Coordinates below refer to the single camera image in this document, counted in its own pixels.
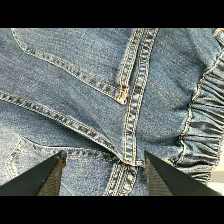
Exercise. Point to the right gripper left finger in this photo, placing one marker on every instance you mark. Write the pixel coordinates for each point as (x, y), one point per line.
(36, 181)

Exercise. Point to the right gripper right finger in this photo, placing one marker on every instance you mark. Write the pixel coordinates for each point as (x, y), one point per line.
(170, 181)

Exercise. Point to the blue jeans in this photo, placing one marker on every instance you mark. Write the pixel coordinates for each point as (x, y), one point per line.
(83, 83)

